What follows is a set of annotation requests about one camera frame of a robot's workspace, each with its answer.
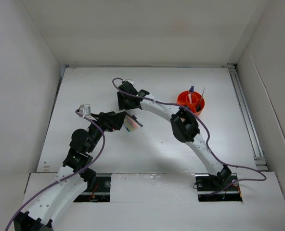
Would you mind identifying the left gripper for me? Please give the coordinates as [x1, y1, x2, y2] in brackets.
[87, 111, 126, 153]

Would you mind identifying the white marker purple cap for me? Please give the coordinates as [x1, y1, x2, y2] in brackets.
[125, 110, 137, 120]

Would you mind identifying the white pen red cap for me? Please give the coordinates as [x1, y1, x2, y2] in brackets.
[188, 91, 192, 103]

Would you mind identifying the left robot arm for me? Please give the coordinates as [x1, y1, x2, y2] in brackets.
[13, 107, 126, 231]

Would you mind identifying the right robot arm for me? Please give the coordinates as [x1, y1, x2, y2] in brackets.
[113, 80, 232, 191]

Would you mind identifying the black thin pen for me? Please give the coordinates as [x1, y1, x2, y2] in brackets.
[130, 115, 143, 127]

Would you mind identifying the orange highlighter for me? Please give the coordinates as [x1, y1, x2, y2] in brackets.
[127, 115, 138, 130]

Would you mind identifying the orange round organizer container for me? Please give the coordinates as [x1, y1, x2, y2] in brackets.
[177, 91, 205, 116]

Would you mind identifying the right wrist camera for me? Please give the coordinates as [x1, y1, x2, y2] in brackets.
[122, 79, 135, 86]

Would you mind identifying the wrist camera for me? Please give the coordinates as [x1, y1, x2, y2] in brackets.
[76, 104, 91, 118]
[122, 79, 135, 86]

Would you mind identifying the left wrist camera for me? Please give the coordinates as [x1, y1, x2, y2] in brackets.
[76, 104, 91, 118]

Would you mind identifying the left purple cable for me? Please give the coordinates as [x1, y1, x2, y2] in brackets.
[4, 109, 107, 231]

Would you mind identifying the purple cable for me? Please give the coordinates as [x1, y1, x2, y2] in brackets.
[4, 109, 107, 231]
[112, 77, 268, 197]

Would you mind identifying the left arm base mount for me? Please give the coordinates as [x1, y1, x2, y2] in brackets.
[74, 174, 111, 203]

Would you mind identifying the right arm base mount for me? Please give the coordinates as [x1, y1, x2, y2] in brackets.
[193, 174, 243, 202]

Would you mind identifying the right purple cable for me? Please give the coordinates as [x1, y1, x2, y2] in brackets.
[112, 77, 268, 197]

